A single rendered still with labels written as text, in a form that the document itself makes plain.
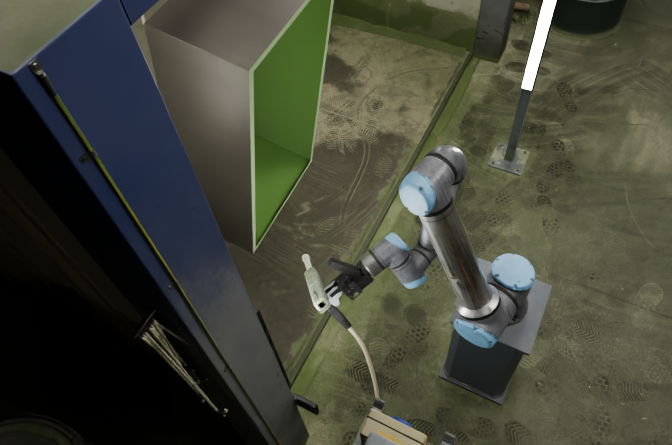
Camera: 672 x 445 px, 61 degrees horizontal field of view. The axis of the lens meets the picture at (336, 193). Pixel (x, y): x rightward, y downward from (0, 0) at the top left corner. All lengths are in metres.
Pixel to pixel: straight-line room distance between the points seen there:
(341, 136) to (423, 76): 0.75
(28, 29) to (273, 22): 1.09
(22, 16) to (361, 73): 3.30
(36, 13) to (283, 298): 2.35
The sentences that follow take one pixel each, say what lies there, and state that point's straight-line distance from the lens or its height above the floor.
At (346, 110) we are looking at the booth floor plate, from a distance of 3.74.
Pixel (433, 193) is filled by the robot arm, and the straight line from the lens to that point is 1.61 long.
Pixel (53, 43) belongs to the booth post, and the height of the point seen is 2.28.
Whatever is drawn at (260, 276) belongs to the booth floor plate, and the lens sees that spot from 3.07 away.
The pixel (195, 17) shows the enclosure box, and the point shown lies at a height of 1.68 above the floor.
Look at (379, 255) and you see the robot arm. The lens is 2.07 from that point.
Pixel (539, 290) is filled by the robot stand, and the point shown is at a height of 0.64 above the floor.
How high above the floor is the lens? 2.69
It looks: 53 degrees down
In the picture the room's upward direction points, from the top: 7 degrees counter-clockwise
